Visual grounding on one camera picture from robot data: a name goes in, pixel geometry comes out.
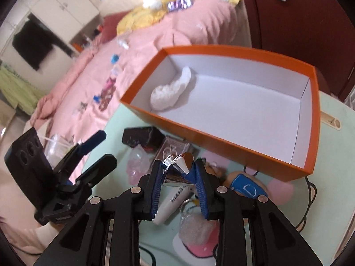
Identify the clear cup with lime lid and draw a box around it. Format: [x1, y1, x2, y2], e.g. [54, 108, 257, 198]
[39, 134, 74, 168]

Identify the blue cap small bottle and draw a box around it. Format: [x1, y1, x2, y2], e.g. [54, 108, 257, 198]
[93, 96, 101, 103]

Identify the dark red embossed box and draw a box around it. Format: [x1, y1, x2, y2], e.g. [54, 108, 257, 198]
[122, 126, 166, 152]

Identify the dark red pillow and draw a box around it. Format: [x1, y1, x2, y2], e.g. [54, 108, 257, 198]
[100, 11, 129, 44]

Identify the white fluffy cloth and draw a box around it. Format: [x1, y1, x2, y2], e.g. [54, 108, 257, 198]
[150, 67, 192, 111]

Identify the dark red wooden door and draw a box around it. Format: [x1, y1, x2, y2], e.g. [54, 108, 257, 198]
[244, 0, 354, 100]

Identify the light blue small toy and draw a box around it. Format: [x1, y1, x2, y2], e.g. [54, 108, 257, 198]
[110, 54, 120, 65]

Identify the white charger plug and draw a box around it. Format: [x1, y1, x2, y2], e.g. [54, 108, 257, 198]
[142, 0, 162, 10]

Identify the pink bed quilt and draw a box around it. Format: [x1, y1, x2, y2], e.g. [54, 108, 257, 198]
[23, 0, 240, 183]

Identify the brown snowflake card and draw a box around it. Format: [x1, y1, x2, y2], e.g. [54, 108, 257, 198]
[98, 82, 116, 112]

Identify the brown playing card box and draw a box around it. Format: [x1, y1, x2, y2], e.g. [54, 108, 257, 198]
[150, 136, 194, 170]

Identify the orange cardboard box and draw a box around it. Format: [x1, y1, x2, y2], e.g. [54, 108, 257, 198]
[121, 45, 320, 181]

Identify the small doll figure keychain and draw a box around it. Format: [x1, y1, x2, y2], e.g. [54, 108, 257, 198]
[179, 197, 200, 213]

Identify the yellow pillow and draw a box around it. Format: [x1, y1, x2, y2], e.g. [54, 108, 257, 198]
[117, 0, 241, 39]

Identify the mint green lap table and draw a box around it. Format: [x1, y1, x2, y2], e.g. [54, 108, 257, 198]
[87, 93, 354, 265]

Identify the white spray bottle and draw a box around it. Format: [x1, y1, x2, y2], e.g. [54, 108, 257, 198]
[117, 39, 129, 50]

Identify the white cream tube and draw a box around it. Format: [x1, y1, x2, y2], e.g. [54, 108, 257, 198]
[152, 186, 195, 226]

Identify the pink heart shaped box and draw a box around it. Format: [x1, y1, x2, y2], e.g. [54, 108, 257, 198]
[126, 145, 150, 186]

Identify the clear small bottle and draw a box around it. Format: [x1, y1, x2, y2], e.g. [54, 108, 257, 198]
[110, 66, 120, 79]

